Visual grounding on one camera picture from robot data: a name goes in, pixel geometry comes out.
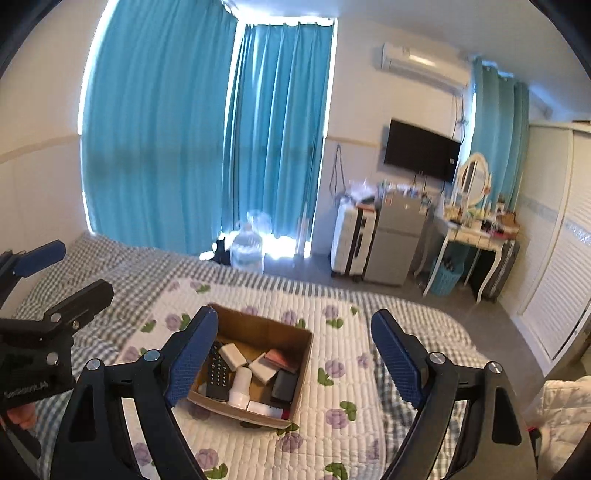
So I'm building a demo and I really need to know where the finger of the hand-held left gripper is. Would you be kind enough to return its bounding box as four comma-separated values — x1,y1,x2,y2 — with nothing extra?
0,239,66,305
0,278,115,345

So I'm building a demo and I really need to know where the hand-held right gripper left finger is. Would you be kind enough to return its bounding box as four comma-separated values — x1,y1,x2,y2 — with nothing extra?
50,305,219,480

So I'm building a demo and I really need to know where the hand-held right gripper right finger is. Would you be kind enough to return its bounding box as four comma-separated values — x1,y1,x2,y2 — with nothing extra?
370,308,539,480

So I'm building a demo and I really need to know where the black remote control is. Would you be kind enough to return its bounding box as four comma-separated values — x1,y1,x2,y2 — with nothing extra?
205,342,230,401

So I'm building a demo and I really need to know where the white rectangular block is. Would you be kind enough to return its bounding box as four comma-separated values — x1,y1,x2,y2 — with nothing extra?
248,353,280,384
218,342,244,369

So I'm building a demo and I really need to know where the white cylindrical plug adapter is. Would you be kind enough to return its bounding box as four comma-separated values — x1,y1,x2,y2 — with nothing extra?
227,366,254,409

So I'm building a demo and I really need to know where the brown cardboard box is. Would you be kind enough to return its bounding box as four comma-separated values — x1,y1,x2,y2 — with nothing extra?
187,303,315,428

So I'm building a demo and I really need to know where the white bottle with red cap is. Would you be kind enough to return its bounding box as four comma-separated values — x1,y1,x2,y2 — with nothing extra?
246,400,291,421

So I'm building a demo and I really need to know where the pink rectangular box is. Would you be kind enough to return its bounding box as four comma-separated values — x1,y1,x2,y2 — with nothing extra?
264,348,298,372

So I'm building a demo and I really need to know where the black power bank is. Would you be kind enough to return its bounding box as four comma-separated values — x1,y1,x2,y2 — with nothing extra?
270,369,300,404

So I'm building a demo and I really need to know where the person's left hand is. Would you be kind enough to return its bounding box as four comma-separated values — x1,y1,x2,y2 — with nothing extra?
0,401,38,431

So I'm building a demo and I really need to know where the floral quilted blanket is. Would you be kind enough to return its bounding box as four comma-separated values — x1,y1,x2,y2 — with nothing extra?
113,277,389,480

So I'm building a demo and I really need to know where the blue laundry basket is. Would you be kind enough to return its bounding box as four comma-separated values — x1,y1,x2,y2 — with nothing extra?
424,263,462,297

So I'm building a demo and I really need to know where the black bag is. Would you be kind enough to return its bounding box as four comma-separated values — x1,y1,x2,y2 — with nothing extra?
213,236,232,266

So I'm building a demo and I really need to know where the small silver fridge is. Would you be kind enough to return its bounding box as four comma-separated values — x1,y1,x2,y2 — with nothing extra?
362,193,428,286

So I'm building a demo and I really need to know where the clear water jug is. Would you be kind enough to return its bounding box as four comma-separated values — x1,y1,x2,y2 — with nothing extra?
230,220,266,273

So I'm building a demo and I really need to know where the white suitcase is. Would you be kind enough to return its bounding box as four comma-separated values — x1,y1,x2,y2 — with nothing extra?
330,200,380,280

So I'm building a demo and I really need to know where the grey suitcase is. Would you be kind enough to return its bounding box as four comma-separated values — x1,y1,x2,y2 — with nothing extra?
478,240,520,304

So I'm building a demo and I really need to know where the white dressing table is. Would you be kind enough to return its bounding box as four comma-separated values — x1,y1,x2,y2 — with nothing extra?
413,215,518,298

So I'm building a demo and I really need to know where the clear plastic bag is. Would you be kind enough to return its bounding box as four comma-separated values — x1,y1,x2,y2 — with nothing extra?
247,210,273,236

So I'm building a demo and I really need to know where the wide blue curtain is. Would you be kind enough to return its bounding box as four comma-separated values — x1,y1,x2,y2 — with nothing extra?
79,0,241,257

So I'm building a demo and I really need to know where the plastic bag with items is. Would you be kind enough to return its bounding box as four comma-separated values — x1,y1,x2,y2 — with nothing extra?
344,182,377,206

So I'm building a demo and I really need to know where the white padded jacket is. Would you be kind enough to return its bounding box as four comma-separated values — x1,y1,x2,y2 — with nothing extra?
526,376,591,462

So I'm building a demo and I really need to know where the white louvred wardrobe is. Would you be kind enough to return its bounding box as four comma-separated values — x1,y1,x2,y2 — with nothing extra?
505,121,591,377

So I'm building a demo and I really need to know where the oval white vanity mirror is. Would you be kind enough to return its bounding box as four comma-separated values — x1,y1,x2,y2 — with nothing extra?
455,152,490,208

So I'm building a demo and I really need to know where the narrow blue curtain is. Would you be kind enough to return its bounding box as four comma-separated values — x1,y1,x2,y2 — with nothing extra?
222,21,335,252

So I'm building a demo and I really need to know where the blue curtain beside wardrobe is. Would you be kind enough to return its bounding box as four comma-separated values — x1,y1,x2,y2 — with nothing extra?
464,58,531,208

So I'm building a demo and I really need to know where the white air conditioner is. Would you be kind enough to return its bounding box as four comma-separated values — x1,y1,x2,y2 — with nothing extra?
381,43,469,90

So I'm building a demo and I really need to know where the black hanging cable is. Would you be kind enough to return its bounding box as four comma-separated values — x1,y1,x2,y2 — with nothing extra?
329,144,345,195

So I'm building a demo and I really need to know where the black wall television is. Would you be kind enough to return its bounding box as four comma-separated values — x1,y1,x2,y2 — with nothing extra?
384,119,461,183

